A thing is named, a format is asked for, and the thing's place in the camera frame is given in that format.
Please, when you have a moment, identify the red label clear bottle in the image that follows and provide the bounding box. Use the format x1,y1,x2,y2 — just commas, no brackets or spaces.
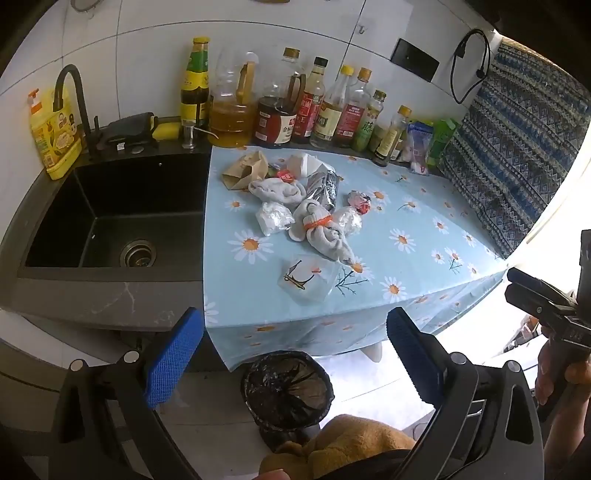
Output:
334,67,372,148

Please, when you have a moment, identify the sink drain strainer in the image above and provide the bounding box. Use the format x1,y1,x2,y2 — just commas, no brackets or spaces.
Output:
119,239,157,268

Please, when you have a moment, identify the large cooking oil jug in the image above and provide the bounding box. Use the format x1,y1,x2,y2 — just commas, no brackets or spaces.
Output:
208,44,259,148

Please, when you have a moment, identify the white paper cup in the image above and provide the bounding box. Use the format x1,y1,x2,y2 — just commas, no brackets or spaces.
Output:
286,152,335,179

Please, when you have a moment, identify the beige paper bag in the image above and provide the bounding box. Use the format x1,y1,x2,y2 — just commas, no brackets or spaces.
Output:
221,150,269,190

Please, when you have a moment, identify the dark soy sauce jug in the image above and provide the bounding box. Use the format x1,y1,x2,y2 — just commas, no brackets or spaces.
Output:
253,47,307,148

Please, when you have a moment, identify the white plastic bag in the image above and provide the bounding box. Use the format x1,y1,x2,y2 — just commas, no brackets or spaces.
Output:
256,202,296,237

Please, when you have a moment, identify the blue daisy tablecloth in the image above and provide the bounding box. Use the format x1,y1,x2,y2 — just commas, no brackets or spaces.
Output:
204,148,506,369

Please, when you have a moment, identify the silver foil snack bag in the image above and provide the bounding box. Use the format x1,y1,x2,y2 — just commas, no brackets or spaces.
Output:
305,165,339,212

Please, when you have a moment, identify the red label vinegar bottle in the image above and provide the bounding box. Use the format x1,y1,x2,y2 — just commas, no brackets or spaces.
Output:
291,56,329,143

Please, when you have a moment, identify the black cloth rag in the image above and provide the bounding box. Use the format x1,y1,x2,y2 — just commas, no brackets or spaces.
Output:
101,112,158,146

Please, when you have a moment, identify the white knit glove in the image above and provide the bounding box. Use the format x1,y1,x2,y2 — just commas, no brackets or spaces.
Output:
249,178,307,207

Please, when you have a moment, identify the small sesame oil bottle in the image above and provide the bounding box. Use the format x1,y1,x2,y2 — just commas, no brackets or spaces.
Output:
373,105,412,167

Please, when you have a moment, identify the green label sauce bottle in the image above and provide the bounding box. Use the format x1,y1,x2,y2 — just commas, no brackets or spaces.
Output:
180,37,209,129

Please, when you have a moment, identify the yellow sponge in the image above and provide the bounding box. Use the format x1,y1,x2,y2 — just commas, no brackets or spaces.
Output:
152,121,181,142

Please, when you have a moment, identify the mustard fleece sleeve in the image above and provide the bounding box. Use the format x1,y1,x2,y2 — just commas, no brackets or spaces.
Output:
259,414,416,479

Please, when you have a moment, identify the red white wrapper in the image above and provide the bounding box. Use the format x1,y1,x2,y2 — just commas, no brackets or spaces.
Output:
346,190,372,215

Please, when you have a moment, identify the blue white snack bag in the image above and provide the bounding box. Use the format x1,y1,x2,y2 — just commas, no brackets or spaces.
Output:
402,121,434,175

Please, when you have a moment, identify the metal soap dispenser pump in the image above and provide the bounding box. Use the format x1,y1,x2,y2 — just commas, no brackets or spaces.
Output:
180,120,218,150

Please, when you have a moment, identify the green label small bottle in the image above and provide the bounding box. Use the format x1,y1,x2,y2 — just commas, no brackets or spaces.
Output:
352,89,387,152

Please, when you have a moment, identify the clear bottle yellow cap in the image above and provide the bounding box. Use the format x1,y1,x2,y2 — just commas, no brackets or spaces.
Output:
311,65,355,148

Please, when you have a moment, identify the black faucet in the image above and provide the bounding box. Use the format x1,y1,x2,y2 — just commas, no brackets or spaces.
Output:
51,63,105,160

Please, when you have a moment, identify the black wall socket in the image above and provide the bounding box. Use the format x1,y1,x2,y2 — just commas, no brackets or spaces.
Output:
390,38,440,82

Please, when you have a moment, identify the green packet bag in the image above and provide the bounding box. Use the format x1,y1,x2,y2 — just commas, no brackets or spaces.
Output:
427,118,460,167

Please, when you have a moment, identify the white glove orange band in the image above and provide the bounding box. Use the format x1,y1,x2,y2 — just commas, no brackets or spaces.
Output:
288,199,355,266

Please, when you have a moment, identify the black trash bin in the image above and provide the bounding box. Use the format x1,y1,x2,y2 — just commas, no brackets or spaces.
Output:
240,351,335,452

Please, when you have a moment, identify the clear plastic wrap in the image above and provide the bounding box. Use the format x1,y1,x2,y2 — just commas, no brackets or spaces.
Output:
332,206,363,237

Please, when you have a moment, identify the black kitchen sink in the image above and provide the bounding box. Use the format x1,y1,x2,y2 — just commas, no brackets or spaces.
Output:
19,153,209,282

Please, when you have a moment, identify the blue patterned cloth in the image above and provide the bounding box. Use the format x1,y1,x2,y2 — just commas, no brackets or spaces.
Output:
440,39,590,258

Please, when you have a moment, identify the clear plastic printed cup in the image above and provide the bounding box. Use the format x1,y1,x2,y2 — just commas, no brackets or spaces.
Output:
277,254,339,304

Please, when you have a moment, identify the person's right hand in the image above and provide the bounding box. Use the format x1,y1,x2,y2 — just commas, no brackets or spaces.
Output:
534,343,591,480

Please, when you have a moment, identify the yellow dish soap bottle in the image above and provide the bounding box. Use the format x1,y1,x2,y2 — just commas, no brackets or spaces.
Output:
27,89,82,180

